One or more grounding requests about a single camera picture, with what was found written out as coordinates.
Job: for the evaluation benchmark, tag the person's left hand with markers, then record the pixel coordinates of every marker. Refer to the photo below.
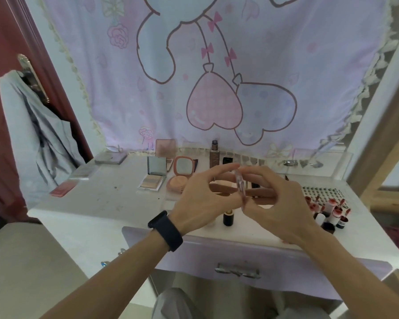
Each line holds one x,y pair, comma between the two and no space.
196,202

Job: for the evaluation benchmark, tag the person's right hand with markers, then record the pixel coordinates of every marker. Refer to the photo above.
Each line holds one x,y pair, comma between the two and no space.
286,212

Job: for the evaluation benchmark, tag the peach round powder puff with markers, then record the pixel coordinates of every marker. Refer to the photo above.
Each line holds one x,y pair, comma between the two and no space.
177,185

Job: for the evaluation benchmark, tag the black cap beige wand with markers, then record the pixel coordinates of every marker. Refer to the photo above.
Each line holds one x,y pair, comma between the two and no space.
228,219

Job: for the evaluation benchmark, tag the pink rounded compact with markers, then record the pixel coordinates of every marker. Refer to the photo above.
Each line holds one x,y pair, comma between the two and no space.
184,166

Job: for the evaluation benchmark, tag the navy cosmetic tube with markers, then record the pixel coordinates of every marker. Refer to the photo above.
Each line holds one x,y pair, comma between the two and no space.
327,227

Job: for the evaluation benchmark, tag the false eyelash tray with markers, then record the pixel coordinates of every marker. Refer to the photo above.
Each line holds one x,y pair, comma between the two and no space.
326,192

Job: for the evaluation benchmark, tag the silver square palette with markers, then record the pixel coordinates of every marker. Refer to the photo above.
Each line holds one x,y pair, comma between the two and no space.
241,186

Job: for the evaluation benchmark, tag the small pale tube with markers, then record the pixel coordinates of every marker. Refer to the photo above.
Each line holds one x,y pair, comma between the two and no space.
336,214

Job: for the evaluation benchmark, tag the dark square foundation bottle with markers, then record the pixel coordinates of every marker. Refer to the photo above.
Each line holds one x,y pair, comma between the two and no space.
214,156

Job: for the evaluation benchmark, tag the black square bottle cap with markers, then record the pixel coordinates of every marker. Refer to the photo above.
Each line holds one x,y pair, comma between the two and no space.
227,160

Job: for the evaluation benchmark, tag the small grey square palette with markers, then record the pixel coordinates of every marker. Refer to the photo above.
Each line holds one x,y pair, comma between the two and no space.
156,166

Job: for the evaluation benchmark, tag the purple drawer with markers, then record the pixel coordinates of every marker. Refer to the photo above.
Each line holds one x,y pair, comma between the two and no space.
186,259

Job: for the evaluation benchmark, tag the brown blush palette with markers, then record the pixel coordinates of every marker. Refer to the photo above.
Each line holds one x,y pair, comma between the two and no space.
165,147

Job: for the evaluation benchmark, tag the large grey square palette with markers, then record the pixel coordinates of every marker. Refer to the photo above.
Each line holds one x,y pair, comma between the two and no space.
110,158

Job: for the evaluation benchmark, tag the pink blush compact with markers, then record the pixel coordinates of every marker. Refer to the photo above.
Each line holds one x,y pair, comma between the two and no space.
64,189

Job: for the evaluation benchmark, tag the person's left forearm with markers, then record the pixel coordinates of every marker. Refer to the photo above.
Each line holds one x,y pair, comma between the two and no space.
109,282

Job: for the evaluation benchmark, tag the person's right forearm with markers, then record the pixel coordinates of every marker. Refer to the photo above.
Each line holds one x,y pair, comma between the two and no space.
359,275

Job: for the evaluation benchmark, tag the white dressing table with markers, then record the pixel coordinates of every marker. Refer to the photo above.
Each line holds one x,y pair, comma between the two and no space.
103,205

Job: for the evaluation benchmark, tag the black smartwatch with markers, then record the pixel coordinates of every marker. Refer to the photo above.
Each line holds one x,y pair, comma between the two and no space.
166,230

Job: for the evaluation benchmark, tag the silver oval metal fitting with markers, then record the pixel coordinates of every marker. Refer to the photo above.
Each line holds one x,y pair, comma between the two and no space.
316,164
290,162

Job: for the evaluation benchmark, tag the pink cartoon cloth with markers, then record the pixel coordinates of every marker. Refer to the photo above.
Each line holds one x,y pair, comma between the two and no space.
103,79

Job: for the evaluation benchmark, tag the white hanging garment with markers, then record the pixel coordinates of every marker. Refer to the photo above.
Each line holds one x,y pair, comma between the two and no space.
23,146

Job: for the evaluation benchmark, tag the dark red wooden door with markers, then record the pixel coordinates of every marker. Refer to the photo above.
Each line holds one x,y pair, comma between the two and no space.
3,96

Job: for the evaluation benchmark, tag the wooden bed frame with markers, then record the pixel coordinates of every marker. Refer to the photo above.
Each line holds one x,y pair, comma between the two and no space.
382,146

